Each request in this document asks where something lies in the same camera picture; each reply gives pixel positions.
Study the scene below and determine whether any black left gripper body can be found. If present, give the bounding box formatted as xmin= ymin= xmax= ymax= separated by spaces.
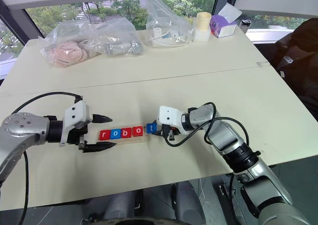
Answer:
xmin=67 ymin=124 xmax=89 ymax=152

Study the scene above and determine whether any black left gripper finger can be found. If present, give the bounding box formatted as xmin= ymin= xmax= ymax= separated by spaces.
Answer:
xmin=91 ymin=114 xmax=113 ymax=124
xmin=82 ymin=142 xmax=117 ymax=153

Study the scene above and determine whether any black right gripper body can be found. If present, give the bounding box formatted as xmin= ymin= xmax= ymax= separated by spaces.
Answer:
xmin=160 ymin=124 xmax=181 ymax=140

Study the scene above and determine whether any blue tile letter t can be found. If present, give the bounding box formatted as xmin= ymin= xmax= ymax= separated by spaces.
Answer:
xmin=146 ymin=122 xmax=159 ymax=134

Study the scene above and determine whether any red tile letter b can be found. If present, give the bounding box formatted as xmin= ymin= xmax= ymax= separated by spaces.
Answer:
xmin=121 ymin=127 xmax=134 ymax=139

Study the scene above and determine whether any wooden letter tray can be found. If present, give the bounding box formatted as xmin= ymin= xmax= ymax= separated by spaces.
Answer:
xmin=95 ymin=125 xmax=151 ymax=146

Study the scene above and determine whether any plastic bag with pink cloth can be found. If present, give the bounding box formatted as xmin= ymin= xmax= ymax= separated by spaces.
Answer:
xmin=40 ymin=20 xmax=100 ymax=69

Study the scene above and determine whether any grey rounded shape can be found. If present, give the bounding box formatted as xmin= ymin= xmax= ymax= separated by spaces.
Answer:
xmin=173 ymin=181 xmax=207 ymax=223

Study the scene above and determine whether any plastic bag with grey parts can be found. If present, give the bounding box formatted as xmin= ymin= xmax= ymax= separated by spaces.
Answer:
xmin=91 ymin=17 xmax=144 ymax=58

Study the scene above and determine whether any white translucent container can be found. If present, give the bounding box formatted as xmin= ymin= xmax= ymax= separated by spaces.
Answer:
xmin=193 ymin=23 xmax=211 ymax=43

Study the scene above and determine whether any cream cylindrical cup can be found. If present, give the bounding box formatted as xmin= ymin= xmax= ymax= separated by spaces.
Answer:
xmin=196 ymin=11 xmax=212 ymax=32

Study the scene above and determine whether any purple tissue box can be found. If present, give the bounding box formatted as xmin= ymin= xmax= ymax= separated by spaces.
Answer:
xmin=209 ymin=14 xmax=238 ymax=39

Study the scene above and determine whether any white tissue sheet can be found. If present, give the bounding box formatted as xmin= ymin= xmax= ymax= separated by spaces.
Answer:
xmin=218 ymin=2 xmax=243 ymax=23

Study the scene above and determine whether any dark chair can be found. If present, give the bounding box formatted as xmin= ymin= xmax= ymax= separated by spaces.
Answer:
xmin=274 ymin=17 xmax=318 ymax=121

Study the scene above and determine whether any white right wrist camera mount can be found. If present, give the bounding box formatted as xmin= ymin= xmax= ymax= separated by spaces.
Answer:
xmin=156 ymin=105 xmax=186 ymax=136

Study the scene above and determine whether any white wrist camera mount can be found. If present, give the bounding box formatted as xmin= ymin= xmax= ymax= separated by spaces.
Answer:
xmin=59 ymin=101 xmax=93 ymax=148
xmin=156 ymin=105 xmax=186 ymax=136

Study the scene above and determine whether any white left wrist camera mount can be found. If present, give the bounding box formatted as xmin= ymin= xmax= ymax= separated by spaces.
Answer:
xmin=59 ymin=101 xmax=93 ymax=148

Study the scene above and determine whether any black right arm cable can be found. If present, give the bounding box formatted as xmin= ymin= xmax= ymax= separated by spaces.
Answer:
xmin=163 ymin=101 xmax=250 ymax=149

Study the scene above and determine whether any black metal frame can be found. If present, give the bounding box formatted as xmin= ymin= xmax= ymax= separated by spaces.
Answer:
xmin=218 ymin=184 xmax=239 ymax=225

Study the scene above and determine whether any plastic bag with white cable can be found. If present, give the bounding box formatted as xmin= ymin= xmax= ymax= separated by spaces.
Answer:
xmin=144 ymin=0 xmax=196 ymax=48

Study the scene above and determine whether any dark window frame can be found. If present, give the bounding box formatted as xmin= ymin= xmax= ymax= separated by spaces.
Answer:
xmin=0 ymin=0 xmax=318 ymax=47

